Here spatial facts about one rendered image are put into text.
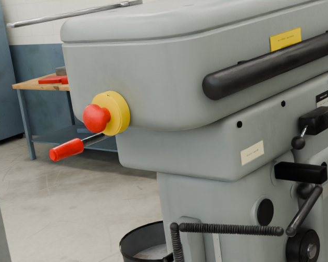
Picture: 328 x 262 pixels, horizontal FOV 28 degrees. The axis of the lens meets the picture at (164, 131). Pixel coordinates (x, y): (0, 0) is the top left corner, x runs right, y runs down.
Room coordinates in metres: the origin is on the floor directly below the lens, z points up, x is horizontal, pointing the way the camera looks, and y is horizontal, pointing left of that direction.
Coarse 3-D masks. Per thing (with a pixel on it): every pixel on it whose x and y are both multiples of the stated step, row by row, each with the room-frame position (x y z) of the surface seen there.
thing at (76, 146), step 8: (96, 136) 0.98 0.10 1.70; (104, 136) 0.99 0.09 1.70; (64, 144) 0.94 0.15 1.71; (72, 144) 0.94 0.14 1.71; (80, 144) 0.95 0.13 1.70; (88, 144) 0.97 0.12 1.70; (56, 152) 0.92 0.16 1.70; (64, 152) 0.93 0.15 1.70; (72, 152) 0.94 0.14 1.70; (80, 152) 0.95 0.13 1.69; (56, 160) 0.92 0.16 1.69
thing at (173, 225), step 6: (174, 222) 0.88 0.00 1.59; (174, 228) 0.87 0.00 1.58; (174, 234) 0.87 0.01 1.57; (174, 240) 0.87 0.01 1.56; (180, 240) 0.88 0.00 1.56; (174, 246) 0.88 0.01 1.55; (180, 246) 0.88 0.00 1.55; (174, 252) 0.88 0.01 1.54; (180, 252) 0.88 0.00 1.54; (174, 258) 0.88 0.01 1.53; (180, 258) 0.88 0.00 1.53
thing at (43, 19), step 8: (136, 0) 1.08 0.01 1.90; (88, 8) 1.03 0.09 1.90; (96, 8) 1.03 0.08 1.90; (104, 8) 1.04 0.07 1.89; (112, 8) 1.05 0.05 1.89; (48, 16) 0.97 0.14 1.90; (56, 16) 0.97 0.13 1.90; (64, 16) 0.98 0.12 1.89; (72, 16) 1.00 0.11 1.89; (8, 24) 0.93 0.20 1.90; (16, 24) 0.93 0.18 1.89; (24, 24) 0.93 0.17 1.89
